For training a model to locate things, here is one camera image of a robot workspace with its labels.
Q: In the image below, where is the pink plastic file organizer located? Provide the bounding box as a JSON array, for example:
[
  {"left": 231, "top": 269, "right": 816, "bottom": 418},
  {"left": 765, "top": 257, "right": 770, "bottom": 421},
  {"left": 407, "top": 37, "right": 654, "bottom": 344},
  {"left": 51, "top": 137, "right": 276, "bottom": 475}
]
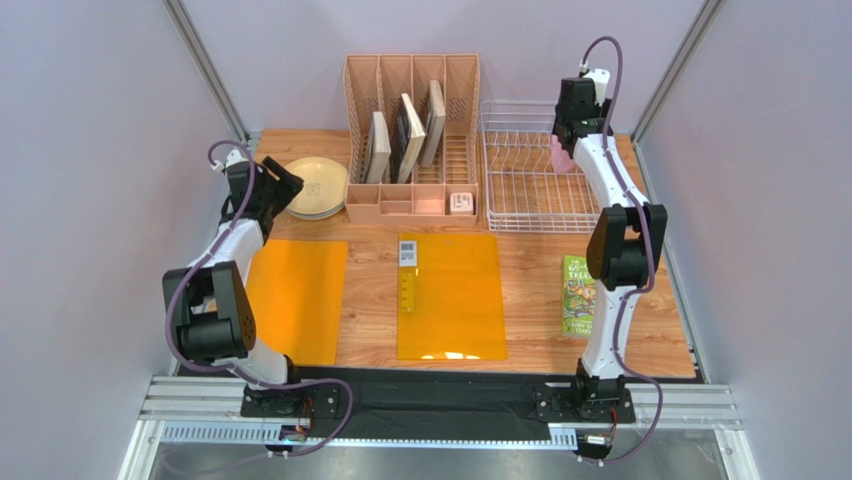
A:
[{"left": 343, "top": 54, "right": 481, "bottom": 226}]

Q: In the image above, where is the left book blue cover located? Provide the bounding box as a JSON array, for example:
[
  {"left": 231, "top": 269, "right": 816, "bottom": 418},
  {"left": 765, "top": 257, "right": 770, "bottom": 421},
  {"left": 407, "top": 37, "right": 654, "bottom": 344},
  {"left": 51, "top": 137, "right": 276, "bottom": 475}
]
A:
[{"left": 362, "top": 111, "right": 391, "bottom": 184}]

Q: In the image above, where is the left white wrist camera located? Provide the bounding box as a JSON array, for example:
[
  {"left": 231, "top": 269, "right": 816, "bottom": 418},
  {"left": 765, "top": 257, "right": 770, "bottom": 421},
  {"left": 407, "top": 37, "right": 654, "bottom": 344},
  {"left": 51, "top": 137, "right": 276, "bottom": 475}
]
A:
[{"left": 208, "top": 148, "right": 249, "bottom": 173}]

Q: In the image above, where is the orange plastic sheet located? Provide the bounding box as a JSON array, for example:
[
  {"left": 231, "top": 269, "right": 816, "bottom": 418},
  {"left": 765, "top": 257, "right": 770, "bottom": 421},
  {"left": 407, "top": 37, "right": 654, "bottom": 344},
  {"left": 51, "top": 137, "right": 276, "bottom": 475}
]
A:
[
  {"left": 396, "top": 233, "right": 508, "bottom": 361},
  {"left": 246, "top": 240, "right": 348, "bottom": 366}
]

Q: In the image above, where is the aluminium rail frame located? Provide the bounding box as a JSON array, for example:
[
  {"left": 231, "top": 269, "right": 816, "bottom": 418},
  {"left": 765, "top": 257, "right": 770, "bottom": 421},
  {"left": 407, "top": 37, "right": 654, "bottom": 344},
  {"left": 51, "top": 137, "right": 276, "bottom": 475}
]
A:
[{"left": 119, "top": 368, "right": 759, "bottom": 479}]

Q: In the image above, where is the pink plate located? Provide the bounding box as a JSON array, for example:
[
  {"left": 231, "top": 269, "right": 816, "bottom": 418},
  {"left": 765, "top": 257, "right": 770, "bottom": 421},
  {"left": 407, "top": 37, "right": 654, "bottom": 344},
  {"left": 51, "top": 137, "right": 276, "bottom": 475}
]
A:
[{"left": 550, "top": 134, "right": 577, "bottom": 174}]

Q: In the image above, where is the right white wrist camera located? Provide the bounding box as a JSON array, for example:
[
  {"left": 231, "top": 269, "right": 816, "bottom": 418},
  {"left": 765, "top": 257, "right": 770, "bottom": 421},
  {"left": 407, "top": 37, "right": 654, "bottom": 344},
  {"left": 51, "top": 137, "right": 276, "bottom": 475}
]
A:
[{"left": 579, "top": 62, "right": 611, "bottom": 106}]

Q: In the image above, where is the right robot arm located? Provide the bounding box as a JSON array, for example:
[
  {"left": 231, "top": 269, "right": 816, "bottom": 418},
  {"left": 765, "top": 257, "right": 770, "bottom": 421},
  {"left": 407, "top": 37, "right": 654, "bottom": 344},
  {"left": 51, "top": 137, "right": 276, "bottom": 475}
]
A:
[{"left": 550, "top": 69, "right": 668, "bottom": 421}]

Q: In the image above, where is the green treehouse book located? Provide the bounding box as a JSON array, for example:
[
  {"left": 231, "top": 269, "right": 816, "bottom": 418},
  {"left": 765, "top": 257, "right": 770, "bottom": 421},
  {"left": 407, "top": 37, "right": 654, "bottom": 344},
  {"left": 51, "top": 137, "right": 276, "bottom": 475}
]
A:
[{"left": 562, "top": 255, "right": 596, "bottom": 339}]

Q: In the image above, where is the centre orange plastic sheet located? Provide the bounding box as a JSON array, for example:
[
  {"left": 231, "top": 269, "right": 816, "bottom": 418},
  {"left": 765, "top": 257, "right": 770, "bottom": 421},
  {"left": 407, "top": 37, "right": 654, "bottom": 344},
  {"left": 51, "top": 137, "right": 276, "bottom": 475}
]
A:
[{"left": 396, "top": 233, "right": 508, "bottom": 361}]

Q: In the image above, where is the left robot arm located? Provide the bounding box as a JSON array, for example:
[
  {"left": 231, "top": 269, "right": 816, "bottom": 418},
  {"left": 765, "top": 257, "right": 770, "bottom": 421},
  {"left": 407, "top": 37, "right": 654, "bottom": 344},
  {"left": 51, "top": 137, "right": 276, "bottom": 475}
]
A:
[{"left": 162, "top": 151, "right": 304, "bottom": 401}]

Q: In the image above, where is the left orange plastic sheet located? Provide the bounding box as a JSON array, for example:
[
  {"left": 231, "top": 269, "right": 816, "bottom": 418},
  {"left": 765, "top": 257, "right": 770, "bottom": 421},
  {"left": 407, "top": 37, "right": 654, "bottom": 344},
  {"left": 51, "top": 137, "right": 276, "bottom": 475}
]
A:
[{"left": 246, "top": 240, "right": 348, "bottom": 366}]

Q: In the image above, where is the middle book black cover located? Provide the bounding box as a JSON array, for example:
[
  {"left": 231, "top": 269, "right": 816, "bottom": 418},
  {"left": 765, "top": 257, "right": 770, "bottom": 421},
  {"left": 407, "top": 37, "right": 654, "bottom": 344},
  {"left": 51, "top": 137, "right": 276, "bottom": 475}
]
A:
[{"left": 391, "top": 93, "right": 426, "bottom": 184}]

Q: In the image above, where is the right book grey cover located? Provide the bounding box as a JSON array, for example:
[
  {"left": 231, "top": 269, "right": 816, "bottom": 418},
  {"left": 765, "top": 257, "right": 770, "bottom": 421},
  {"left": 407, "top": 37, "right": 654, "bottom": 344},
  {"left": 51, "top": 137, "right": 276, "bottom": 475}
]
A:
[{"left": 419, "top": 80, "right": 446, "bottom": 168}]

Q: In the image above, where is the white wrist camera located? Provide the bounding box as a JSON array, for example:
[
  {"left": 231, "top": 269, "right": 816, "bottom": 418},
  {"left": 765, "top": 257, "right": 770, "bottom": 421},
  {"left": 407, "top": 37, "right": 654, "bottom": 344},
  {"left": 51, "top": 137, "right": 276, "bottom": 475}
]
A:
[
  {"left": 579, "top": 62, "right": 611, "bottom": 106},
  {"left": 208, "top": 148, "right": 249, "bottom": 173}
]

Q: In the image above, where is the blue plate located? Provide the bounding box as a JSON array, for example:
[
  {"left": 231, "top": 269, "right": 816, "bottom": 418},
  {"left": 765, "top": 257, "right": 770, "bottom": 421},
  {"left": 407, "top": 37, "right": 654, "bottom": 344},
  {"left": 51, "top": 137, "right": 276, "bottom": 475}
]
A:
[{"left": 287, "top": 209, "right": 342, "bottom": 221}]

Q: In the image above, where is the white power adapter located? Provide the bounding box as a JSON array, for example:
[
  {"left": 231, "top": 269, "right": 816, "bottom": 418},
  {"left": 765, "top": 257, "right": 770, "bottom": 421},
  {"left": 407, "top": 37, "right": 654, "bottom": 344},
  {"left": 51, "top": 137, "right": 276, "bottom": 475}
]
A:
[{"left": 448, "top": 192, "right": 475, "bottom": 216}]

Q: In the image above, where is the white wire dish rack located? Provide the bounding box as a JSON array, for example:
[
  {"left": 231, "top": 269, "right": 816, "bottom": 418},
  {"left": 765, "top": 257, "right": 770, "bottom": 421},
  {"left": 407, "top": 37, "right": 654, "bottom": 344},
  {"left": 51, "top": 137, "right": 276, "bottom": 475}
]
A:
[{"left": 479, "top": 100, "right": 600, "bottom": 234}]

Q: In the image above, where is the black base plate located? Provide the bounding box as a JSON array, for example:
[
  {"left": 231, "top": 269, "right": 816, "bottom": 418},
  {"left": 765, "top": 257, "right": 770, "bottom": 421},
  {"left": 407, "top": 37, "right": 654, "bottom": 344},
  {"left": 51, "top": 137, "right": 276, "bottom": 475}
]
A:
[{"left": 176, "top": 364, "right": 704, "bottom": 442}]

